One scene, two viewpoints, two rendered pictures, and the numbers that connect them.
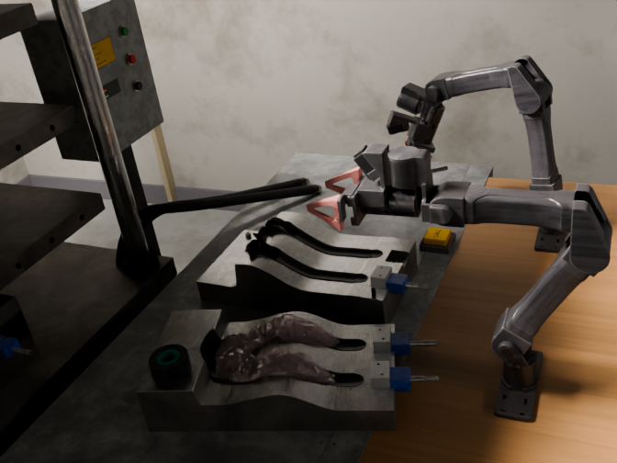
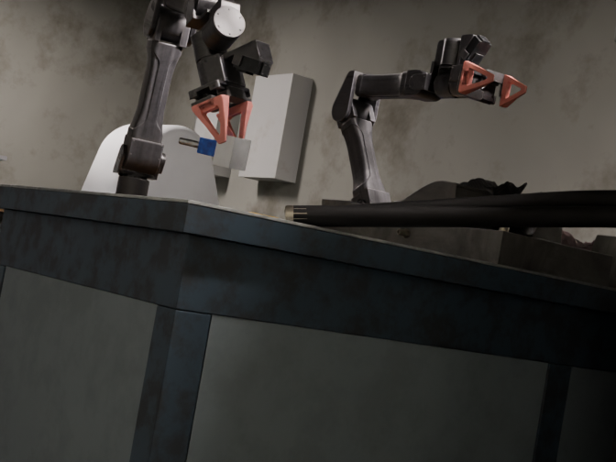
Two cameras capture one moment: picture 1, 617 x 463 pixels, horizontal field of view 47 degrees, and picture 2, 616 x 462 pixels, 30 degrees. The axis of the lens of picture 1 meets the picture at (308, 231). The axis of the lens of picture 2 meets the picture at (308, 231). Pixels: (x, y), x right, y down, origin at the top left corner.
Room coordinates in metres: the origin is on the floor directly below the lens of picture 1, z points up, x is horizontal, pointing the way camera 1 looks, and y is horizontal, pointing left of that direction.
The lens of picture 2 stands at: (3.45, 0.74, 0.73)
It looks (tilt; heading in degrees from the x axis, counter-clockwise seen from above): 2 degrees up; 208
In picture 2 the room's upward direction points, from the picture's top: 10 degrees clockwise
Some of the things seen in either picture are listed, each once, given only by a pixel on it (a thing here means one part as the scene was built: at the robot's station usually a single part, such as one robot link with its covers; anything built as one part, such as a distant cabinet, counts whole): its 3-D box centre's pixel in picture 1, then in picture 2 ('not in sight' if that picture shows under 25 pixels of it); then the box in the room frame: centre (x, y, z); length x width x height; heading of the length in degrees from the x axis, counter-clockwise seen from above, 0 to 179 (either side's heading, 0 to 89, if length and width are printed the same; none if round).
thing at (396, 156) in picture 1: (422, 183); (444, 68); (1.12, -0.21, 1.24); 0.12 x 0.09 x 0.12; 63
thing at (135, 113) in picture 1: (142, 234); not in sight; (2.02, 0.54, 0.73); 0.30 x 0.22 x 1.47; 152
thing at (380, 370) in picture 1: (405, 378); not in sight; (1.05, -0.15, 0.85); 0.13 x 0.05 x 0.05; 79
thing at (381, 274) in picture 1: (401, 284); not in sight; (1.32, -0.19, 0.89); 0.13 x 0.05 x 0.05; 62
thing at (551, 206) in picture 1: (518, 222); (389, 99); (1.05, -0.37, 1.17); 0.30 x 0.09 x 0.12; 63
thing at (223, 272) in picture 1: (306, 263); (457, 229); (1.50, 0.02, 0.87); 0.50 x 0.26 x 0.14; 62
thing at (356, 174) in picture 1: (344, 188); (481, 80); (1.23, -0.08, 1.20); 0.09 x 0.07 x 0.07; 63
